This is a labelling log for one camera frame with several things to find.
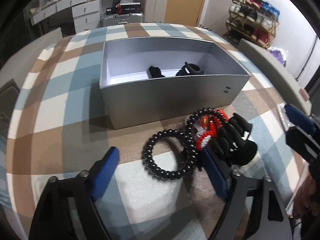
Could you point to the white drawer desk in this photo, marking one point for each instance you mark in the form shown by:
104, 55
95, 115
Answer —
86, 14

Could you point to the small black hair clip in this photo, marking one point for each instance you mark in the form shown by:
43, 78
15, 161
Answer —
155, 72

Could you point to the black hair claw clip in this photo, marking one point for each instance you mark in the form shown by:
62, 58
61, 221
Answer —
190, 69

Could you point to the silver flat suitcase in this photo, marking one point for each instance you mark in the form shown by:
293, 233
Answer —
116, 19

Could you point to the grey open cardboard box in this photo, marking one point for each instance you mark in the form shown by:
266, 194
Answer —
133, 98

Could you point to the wooden shoe rack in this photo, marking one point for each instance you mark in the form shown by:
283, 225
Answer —
252, 20

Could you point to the wooden door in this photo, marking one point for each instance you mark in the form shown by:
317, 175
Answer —
185, 12

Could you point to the person's right hand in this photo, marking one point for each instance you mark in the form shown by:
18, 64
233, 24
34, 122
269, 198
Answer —
302, 200

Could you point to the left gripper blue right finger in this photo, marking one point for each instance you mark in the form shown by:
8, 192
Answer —
268, 218

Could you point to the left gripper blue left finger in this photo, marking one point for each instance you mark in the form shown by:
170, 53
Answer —
52, 218

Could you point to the black box on suitcase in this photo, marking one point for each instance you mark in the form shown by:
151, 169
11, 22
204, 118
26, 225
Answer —
125, 8

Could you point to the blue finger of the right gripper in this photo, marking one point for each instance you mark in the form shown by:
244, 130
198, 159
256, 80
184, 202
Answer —
298, 118
302, 143

